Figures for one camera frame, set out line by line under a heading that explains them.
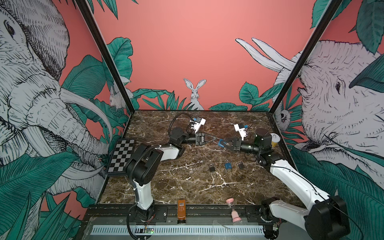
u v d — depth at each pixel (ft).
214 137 2.44
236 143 2.17
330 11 2.30
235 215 2.39
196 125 2.46
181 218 2.30
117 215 2.45
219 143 2.39
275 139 3.22
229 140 2.34
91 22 2.41
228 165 2.97
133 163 1.55
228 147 2.35
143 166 1.61
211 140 2.44
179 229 2.30
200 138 2.37
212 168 2.96
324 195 1.39
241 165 3.04
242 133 2.34
